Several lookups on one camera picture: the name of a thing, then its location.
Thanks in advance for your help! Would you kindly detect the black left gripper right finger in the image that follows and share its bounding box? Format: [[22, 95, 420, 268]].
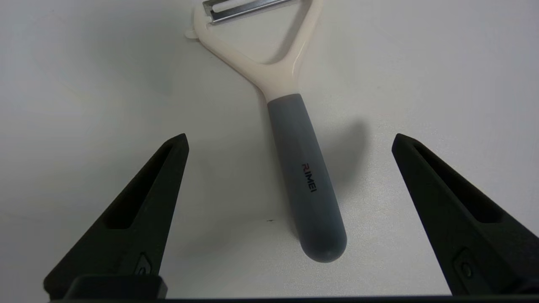
[[392, 133, 539, 295]]

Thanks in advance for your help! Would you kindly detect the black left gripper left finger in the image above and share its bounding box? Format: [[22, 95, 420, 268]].
[[44, 134, 189, 295]]

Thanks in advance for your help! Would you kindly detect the grey and cream peeler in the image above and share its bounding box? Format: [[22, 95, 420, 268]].
[[185, 0, 347, 263]]

